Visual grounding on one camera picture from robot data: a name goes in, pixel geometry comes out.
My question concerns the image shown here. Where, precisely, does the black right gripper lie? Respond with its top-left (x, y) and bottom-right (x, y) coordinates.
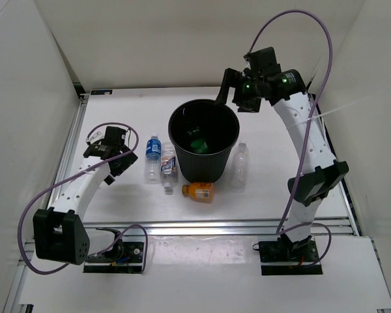
top-left (214, 68), bottom-right (264, 113)

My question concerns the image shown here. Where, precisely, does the blue label plastic bottle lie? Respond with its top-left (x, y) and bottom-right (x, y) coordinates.
top-left (144, 134), bottom-right (161, 184)

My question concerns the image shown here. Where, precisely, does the green plastic soda bottle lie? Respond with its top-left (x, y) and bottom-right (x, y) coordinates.
top-left (190, 138), bottom-right (209, 155)

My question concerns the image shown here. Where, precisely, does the clear unlabelled plastic bottle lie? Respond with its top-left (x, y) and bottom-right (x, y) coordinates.
top-left (231, 141), bottom-right (249, 190)

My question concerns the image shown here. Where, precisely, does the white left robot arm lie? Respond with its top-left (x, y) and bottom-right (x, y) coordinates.
top-left (33, 143), bottom-right (138, 265)

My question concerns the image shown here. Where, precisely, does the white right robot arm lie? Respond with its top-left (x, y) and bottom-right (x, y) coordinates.
top-left (216, 68), bottom-right (349, 261)

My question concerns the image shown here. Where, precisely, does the black plastic waste bin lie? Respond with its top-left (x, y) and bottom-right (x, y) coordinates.
top-left (168, 99), bottom-right (240, 183)

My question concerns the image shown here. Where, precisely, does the orange white label clear bottle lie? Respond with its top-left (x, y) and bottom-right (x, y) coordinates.
top-left (160, 142), bottom-right (178, 194)

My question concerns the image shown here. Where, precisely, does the orange juice bottle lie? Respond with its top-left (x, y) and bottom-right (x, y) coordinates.
top-left (181, 182), bottom-right (214, 203)

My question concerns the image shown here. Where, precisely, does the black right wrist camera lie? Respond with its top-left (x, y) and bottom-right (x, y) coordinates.
top-left (244, 47), bottom-right (281, 77)

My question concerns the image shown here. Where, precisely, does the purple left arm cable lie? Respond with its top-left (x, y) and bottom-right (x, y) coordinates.
top-left (18, 122), bottom-right (149, 274)

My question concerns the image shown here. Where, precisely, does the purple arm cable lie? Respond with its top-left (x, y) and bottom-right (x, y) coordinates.
top-left (247, 8), bottom-right (333, 267)
top-left (18, 122), bottom-right (149, 274)

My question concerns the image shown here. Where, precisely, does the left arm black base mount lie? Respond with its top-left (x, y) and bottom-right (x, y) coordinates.
top-left (83, 224), bottom-right (149, 275)

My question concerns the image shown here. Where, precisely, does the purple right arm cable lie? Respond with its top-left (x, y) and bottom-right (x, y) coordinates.
top-left (247, 8), bottom-right (333, 267)

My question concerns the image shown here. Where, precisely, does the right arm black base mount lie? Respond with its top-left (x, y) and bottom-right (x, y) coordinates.
top-left (252, 239), bottom-right (323, 276)

